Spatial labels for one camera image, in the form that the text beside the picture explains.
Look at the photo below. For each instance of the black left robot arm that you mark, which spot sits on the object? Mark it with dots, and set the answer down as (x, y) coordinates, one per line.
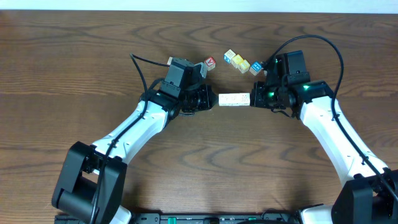
(90, 185)

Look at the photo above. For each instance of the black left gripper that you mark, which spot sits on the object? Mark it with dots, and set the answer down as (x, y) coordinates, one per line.
(211, 98)

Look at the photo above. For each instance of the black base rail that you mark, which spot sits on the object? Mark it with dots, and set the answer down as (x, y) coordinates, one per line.
(268, 216)

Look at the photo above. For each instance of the blue topped wooden block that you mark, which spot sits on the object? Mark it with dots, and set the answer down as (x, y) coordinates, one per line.
(255, 68)

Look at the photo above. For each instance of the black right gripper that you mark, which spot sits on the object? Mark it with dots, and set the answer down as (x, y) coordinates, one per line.
(258, 101)

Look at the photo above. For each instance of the red letter A block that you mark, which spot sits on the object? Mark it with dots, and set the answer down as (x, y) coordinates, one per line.
(210, 63)

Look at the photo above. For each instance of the red number 3 block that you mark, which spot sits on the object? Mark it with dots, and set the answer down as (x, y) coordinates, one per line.
(169, 61)

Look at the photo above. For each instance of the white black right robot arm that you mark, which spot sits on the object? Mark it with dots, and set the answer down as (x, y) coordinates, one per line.
(369, 187)

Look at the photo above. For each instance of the green letter Z block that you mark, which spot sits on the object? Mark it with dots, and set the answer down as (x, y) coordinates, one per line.
(223, 99)

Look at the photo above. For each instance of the blue letter X block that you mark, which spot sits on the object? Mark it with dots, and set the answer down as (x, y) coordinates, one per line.
(229, 55)

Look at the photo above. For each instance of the plain drawing wooden block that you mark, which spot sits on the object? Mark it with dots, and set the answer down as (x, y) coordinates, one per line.
(244, 99)

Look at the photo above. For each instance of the yellow topped wooden block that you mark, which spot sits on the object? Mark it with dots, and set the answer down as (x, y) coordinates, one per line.
(236, 60)

